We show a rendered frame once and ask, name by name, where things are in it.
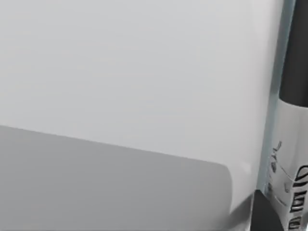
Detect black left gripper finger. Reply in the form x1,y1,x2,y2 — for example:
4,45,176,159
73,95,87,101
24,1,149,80
250,189,289,231

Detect clear bottle with white label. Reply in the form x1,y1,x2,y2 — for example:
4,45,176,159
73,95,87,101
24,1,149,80
256,0,308,231

